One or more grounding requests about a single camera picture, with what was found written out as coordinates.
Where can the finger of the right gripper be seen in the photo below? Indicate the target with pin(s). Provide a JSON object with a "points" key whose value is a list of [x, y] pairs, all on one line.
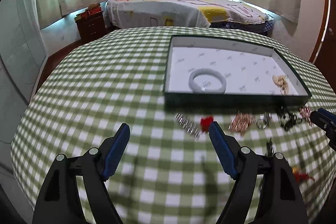
{"points": [[323, 119]]}

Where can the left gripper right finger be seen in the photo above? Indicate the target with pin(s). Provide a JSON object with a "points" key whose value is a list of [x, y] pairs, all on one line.
{"points": [[280, 198]]}

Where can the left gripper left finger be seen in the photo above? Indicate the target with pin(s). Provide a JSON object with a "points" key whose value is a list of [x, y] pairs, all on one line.
{"points": [[58, 200]]}

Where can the red tassel gold charm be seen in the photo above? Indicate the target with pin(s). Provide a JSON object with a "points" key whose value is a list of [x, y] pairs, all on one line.
{"points": [[300, 176]]}

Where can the red flower gold charm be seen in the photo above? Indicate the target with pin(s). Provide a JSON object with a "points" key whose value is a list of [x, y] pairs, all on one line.
{"points": [[205, 123]]}

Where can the white jade bangle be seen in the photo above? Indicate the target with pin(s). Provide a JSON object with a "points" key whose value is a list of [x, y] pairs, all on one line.
{"points": [[206, 80]]}

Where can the green jewelry tray box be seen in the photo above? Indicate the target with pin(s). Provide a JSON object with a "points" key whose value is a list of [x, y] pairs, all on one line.
{"points": [[256, 75]]}

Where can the brown wooden door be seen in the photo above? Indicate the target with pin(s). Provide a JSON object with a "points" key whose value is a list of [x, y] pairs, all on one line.
{"points": [[323, 55]]}

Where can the green checkered tablecloth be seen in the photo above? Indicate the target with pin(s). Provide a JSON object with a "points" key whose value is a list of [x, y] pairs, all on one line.
{"points": [[165, 174]]}

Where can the frosted glass wardrobe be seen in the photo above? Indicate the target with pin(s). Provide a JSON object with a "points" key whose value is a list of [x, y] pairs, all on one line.
{"points": [[22, 57]]}

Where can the bed with patterned sheet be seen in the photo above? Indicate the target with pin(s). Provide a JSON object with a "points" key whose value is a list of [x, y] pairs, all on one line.
{"points": [[227, 14]]}

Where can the dark wooden nightstand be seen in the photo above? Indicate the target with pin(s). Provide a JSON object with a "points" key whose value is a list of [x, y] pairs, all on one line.
{"points": [[91, 27]]}

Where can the red boxes on nightstand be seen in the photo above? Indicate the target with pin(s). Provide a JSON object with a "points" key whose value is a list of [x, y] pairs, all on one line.
{"points": [[90, 10]]}

